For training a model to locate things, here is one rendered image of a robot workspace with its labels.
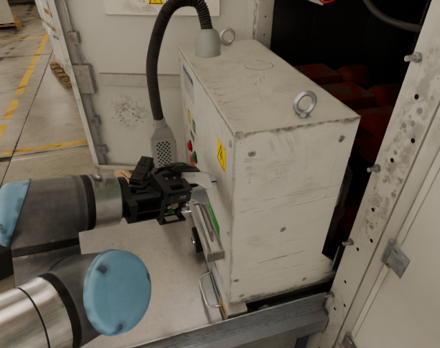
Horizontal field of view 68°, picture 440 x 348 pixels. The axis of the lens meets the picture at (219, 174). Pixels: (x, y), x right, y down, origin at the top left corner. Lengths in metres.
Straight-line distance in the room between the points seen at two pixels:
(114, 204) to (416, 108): 0.47
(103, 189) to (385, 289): 0.51
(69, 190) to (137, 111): 0.79
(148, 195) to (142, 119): 0.75
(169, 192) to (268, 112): 0.21
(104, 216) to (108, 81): 0.77
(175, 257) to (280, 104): 0.60
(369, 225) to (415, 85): 0.27
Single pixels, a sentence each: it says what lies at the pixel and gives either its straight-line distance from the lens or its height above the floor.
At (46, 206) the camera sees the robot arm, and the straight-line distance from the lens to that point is 0.52.
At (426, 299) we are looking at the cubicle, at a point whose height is 1.20.
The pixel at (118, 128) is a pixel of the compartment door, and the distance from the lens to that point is 1.34.
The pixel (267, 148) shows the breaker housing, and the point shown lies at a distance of 0.54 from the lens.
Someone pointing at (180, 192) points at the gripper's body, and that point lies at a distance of 0.58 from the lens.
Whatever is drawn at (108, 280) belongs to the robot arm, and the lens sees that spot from 0.39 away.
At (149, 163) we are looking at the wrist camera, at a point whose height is 1.27.
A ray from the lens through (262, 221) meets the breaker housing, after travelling 0.65.
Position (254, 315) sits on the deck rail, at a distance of 0.86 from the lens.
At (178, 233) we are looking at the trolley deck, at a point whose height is 0.85.
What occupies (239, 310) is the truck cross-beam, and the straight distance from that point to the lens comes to 0.83.
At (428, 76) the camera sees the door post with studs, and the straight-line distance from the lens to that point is 0.54.
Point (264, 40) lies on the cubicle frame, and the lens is 1.08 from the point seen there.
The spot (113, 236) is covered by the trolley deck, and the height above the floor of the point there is 0.85.
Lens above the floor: 1.64
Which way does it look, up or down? 37 degrees down
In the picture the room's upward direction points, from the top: straight up
